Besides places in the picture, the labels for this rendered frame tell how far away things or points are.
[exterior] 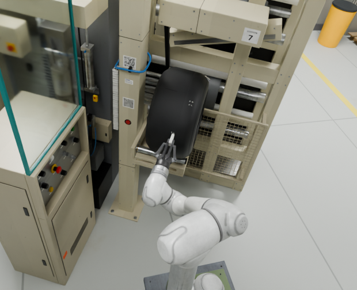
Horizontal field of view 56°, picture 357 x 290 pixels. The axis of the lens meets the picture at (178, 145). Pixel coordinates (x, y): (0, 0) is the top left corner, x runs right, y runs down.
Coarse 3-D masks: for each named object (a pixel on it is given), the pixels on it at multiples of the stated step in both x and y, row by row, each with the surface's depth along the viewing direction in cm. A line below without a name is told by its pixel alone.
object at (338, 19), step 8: (336, 0) 540; (336, 8) 526; (344, 8) 520; (352, 8) 525; (328, 16) 544; (336, 16) 530; (344, 16) 525; (352, 16) 528; (328, 24) 546; (336, 24) 537; (344, 24) 535; (320, 32) 572; (328, 32) 552; (336, 32) 546; (344, 32) 552; (320, 40) 570; (328, 40) 559; (336, 40) 557
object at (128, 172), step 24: (120, 0) 163; (144, 0) 161; (120, 24) 172; (144, 24) 171; (120, 48) 182; (144, 48) 184; (120, 72) 193; (144, 72) 199; (120, 96) 205; (144, 96) 216; (120, 120) 219; (120, 144) 235; (120, 168) 254; (120, 192) 275
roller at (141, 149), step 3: (138, 147) 223; (141, 147) 223; (144, 147) 223; (147, 147) 224; (138, 150) 223; (141, 150) 223; (144, 150) 223; (147, 150) 222; (150, 150) 222; (144, 153) 224; (147, 153) 223; (150, 153) 222; (153, 153) 222; (177, 159) 221; (180, 159) 221; (183, 159) 221; (186, 159) 221; (177, 162) 223; (180, 162) 221; (183, 162) 221; (186, 162) 221
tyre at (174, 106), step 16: (160, 80) 195; (176, 80) 192; (192, 80) 193; (160, 96) 188; (176, 96) 187; (192, 96) 187; (160, 112) 187; (176, 112) 186; (192, 112) 186; (160, 128) 190; (176, 128) 188; (192, 128) 190; (160, 144) 198; (176, 144) 194; (192, 144) 202
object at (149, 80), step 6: (150, 66) 248; (156, 66) 247; (162, 66) 246; (150, 72) 238; (156, 72) 251; (162, 72) 250; (150, 78) 240; (156, 78) 240; (150, 84) 244; (156, 84) 243; (150, 90) 248; (150, 96) 250; (144, 102) 256; (150, 102) 255
